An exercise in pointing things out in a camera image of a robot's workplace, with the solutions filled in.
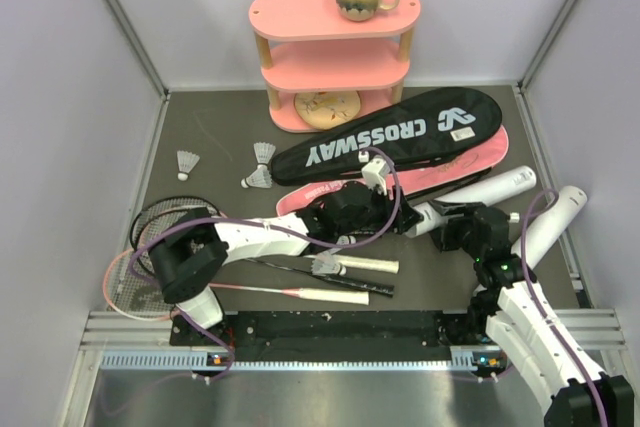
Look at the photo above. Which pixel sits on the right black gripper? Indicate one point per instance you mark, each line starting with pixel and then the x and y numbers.
pixel 445 235

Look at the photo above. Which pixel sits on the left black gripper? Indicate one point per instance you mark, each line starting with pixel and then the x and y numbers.
pixel 387 206

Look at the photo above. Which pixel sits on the white shuttlecock tube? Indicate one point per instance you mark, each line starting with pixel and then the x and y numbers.
pixel 489 191
pixel 545 229

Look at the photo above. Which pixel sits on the white shuttlecock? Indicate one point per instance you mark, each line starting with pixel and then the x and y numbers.
pixel 264 152
pixel 186 162
pixel 259 178
pixel 325 264

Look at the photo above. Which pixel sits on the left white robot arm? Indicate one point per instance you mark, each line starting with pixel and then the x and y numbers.
pixel 188 255

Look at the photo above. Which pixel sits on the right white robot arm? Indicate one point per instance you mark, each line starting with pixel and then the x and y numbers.
pixel 512 311

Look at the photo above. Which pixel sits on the black badminton racket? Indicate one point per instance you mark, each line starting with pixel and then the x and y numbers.
pixel 347 281

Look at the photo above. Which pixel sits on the pink badminton racket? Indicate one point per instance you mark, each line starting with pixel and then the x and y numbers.
pixel 137 303

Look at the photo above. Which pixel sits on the pink racket bag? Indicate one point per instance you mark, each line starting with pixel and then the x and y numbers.
pixel 474 162

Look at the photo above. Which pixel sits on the black Crossway racket bag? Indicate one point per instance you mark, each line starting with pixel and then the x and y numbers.
pixel 428 129

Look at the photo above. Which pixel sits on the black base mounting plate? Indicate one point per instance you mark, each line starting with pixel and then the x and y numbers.
pixel 350 336

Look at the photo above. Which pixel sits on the pink three-tier shelf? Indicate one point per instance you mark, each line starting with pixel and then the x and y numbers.
pixel 308 46

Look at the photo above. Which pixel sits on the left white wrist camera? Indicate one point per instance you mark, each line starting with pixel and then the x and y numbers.
pixel 375 173

